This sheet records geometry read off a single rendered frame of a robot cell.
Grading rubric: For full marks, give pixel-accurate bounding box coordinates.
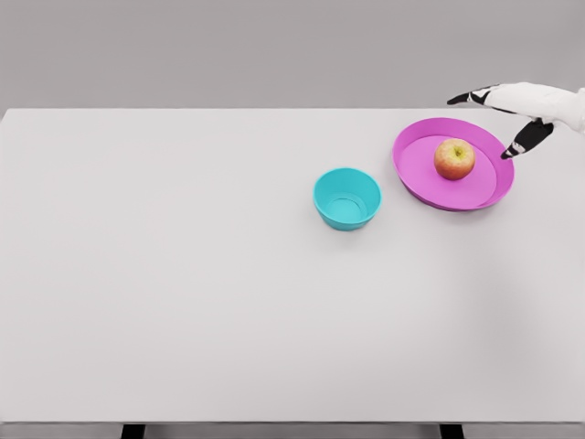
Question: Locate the blue bowl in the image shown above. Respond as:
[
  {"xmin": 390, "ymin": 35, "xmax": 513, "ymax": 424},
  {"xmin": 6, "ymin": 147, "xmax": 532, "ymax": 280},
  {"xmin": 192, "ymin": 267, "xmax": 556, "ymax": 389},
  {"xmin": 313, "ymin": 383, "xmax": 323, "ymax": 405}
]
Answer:
[{"xmin": 313, "ymin": 167, "xmax": 382, "ymax": 232}]

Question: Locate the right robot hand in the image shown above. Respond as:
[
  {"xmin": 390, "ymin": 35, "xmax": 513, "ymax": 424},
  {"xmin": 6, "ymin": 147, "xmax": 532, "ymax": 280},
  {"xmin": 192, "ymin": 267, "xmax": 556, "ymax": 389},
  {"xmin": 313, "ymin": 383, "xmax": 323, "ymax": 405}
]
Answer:
[{"xmin": 446, "ymin": 81, "xmax": 578, "ymax": 161}]

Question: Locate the pink plate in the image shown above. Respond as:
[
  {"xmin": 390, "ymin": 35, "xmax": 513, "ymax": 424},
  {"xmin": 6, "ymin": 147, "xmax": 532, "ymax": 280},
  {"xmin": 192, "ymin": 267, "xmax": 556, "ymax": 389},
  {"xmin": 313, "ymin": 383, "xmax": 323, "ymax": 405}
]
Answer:
[{"xmin": 391, "ymin": 117, "xmax": 516, "ymax": 212}]

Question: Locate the red yellow apple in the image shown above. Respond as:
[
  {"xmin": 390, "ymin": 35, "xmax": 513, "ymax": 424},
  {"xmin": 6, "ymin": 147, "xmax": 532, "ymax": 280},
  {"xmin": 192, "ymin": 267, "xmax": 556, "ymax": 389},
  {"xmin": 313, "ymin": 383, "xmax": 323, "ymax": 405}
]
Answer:
[{"xmin": 433, "ymin": 137, "xmax": 476, "ymax": 181}]

